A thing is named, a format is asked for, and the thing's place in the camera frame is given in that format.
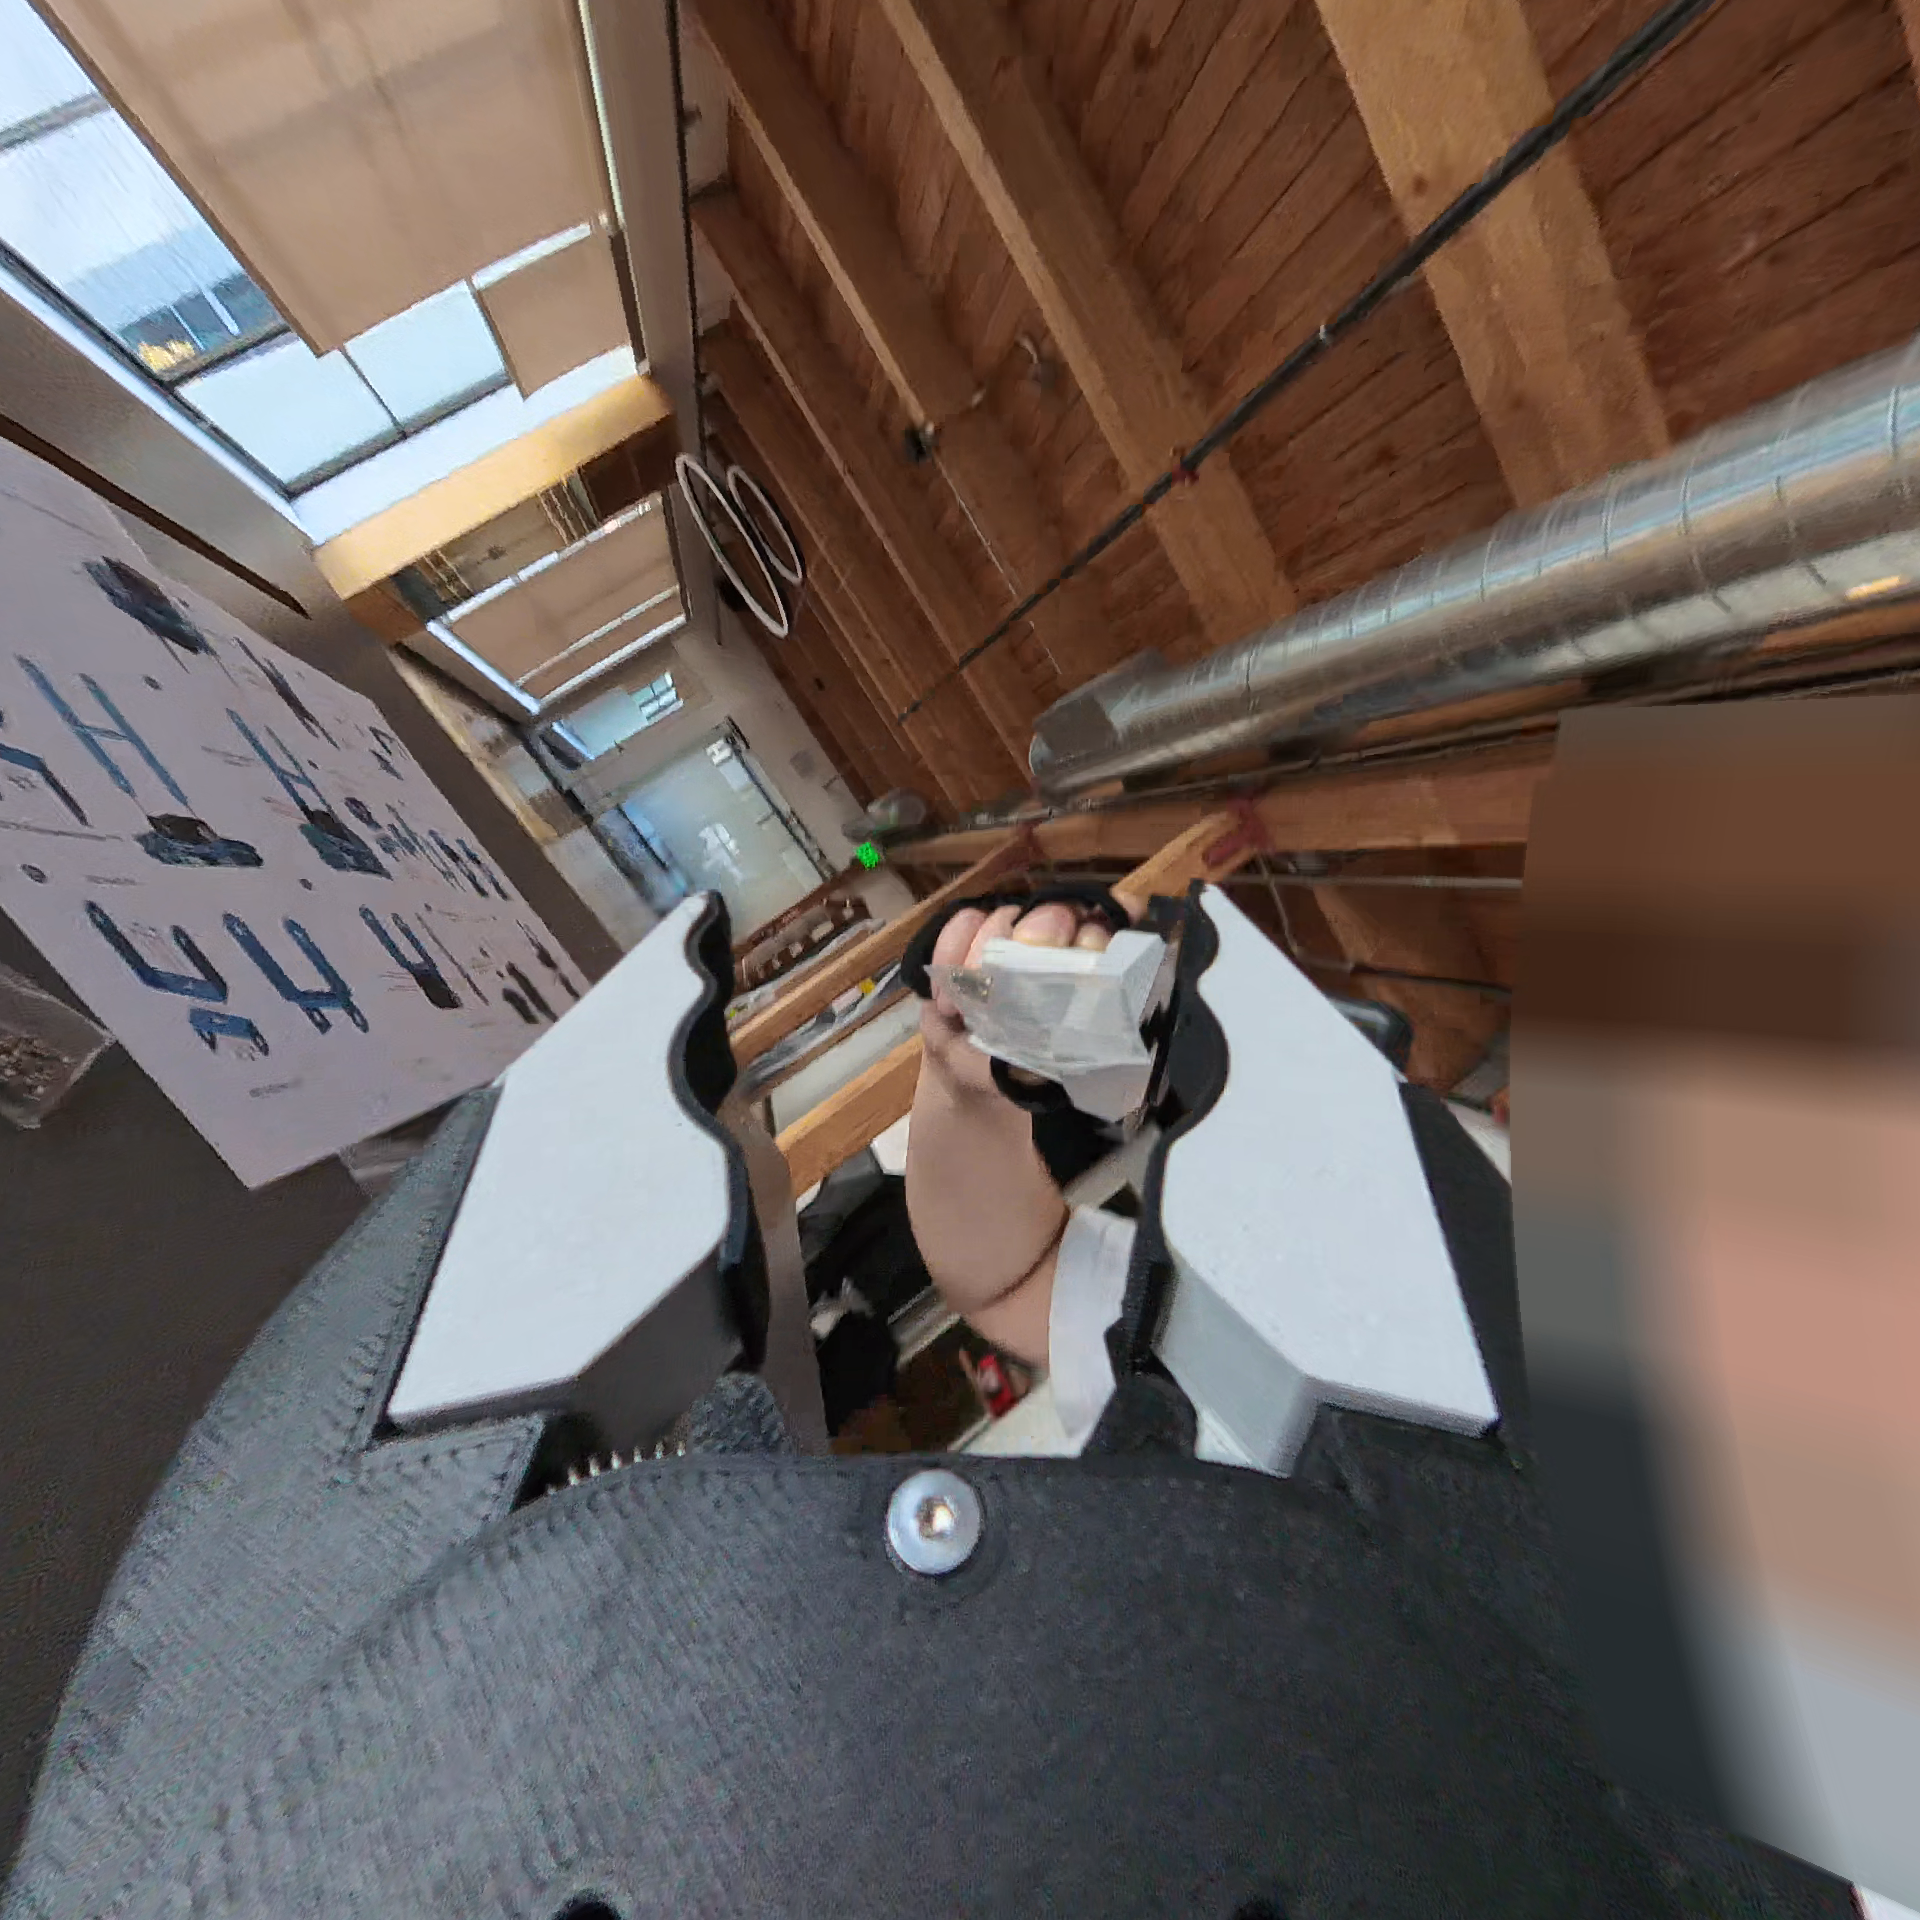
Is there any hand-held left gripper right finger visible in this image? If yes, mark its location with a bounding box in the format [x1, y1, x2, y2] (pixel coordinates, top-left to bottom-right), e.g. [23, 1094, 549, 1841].
[1107, 882, 1507, 1476]

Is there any black tension rod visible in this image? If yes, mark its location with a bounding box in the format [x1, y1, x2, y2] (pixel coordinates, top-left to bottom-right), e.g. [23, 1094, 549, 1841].
[897, 0, 1729, 731]

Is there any black ring pendant lamp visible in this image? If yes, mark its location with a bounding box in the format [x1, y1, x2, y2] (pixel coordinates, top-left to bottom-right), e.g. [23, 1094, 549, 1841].
[724, 462, 809, 588]
[675, 451, 795, 640]

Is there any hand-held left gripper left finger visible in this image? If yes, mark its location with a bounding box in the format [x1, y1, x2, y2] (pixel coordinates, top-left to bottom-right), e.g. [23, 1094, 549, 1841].
[387, 892, 774, 1428]

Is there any large window wall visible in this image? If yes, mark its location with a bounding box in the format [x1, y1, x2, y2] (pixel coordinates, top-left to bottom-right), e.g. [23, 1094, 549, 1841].
[0, 0, 649, 505]

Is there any dark grey desk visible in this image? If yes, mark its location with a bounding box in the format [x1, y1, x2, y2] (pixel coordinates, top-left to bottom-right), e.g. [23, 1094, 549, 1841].
[0, 285, 829, 1920]

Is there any wooden rail frame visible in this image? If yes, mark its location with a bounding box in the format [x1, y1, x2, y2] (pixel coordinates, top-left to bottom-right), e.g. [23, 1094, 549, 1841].
[726, 816, 1254, 1203]

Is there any person's right hand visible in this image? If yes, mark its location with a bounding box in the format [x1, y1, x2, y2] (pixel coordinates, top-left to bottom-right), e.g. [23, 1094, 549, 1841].
[904, 906, 1120, 1297]

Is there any person's right forearm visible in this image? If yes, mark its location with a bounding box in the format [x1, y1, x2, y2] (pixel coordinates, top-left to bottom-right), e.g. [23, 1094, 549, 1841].
[953, 1267, 1081, 1371]

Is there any wooden beam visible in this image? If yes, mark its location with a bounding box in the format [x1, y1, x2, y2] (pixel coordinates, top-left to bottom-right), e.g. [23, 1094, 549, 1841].
[884, 742, 1563, 877]

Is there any clear bag of round nuts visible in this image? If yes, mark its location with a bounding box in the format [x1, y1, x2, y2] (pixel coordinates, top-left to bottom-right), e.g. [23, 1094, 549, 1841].
[0, 966, 115, 1131]

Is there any long round metal duct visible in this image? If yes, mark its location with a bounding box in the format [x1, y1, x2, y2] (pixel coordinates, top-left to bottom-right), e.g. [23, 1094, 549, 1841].
[1027, 337, 1920, 799]

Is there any robot assembly instruction sheet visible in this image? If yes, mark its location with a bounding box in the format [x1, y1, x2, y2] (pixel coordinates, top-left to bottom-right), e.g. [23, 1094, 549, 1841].
[0, 434, 591, 1190]

